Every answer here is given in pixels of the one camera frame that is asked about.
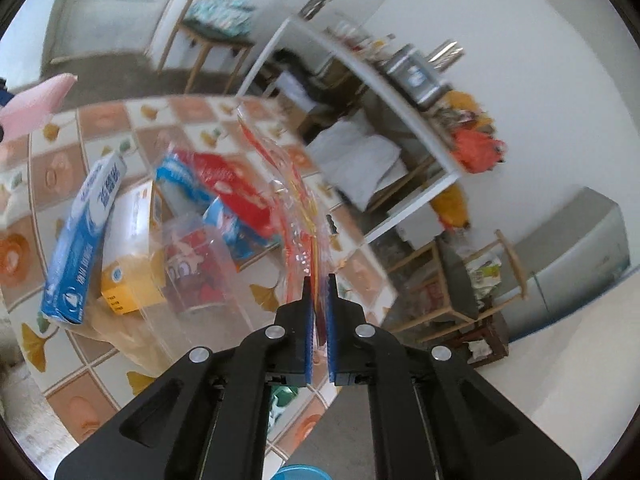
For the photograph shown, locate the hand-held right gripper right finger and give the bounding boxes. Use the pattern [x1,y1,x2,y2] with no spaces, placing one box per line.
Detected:
[326,274,583,480]

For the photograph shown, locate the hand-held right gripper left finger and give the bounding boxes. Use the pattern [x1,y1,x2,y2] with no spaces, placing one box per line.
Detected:
[54,276,317,480]

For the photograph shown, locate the red drink can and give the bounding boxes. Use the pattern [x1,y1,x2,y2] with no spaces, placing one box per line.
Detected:
[162,227,236,313]

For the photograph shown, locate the blue plastic basin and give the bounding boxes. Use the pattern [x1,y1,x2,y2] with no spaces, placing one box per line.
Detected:
[277,464,331,480]

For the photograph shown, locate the blue wrapper pink print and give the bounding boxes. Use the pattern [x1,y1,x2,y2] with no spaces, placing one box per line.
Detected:
[202,197,267,262]

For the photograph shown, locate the clear plastic bag red stripes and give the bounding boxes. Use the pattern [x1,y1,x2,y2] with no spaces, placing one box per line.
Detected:
[145,100,341,356]

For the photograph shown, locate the red snack packet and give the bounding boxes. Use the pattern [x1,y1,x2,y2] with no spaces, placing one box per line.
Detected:
[192,150,283,241]

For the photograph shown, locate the yellow white carton box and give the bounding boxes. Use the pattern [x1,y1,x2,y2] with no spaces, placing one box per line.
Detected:
[100,180,168,316]

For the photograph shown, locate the wooden chair dark seat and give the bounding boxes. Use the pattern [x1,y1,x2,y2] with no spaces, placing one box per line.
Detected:
[387,230,528,333]

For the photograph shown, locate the dark brown wooden stool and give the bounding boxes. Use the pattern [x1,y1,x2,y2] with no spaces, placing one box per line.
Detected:
[425,305,510,367]

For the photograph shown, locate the white packet green print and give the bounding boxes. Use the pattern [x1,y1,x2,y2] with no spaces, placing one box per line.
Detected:
[465,255,503,301]

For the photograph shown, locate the yellow plastic bag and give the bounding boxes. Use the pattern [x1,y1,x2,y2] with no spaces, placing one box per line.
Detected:
[430,185,473,231]

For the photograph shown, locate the white sack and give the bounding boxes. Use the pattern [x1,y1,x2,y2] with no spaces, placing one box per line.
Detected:
[307,110,403,211]

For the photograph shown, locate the crumpled brown paper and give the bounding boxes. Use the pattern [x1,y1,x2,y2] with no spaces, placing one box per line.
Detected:
[65,300,176,376]

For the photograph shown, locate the light blue wrapper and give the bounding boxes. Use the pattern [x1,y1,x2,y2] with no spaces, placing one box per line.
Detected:
[155,152,211,211]

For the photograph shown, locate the orange plastic bag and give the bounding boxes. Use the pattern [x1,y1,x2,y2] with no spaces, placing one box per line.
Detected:
[452,127,507,174]

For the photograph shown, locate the blue white carton box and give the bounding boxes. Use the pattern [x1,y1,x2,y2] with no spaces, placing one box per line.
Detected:
[41,152,128,326]

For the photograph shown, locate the pale grey cabinet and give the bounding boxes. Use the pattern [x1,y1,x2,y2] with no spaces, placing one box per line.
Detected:
[505,187,631,336]

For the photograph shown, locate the dark cloth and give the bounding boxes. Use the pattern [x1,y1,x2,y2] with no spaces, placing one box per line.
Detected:
[275,50,361,111]

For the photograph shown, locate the yellow bag with clutter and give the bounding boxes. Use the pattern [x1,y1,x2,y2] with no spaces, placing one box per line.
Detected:
[440,90,496,131]

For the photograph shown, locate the silver rice cooker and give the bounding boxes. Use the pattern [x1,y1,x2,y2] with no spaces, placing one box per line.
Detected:
[385,45,448,106]

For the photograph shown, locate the white table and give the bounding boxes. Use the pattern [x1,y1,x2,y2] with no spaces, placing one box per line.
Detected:
[235,15,463,241]

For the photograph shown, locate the light wooden chair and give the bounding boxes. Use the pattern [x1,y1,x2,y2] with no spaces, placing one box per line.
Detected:
[150,0,258,93]

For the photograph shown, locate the metal flask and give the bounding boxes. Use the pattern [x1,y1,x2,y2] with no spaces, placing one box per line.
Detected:
[300,0,333,19]

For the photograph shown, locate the patterned teal cushion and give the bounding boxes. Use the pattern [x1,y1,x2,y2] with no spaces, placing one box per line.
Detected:
[182,0,258,38]

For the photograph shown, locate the pink cloth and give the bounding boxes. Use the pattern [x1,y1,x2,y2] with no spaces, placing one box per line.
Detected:
[0,74,78,138]

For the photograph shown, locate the white panel door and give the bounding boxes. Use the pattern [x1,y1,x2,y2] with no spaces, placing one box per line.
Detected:
[47,0,193,63]

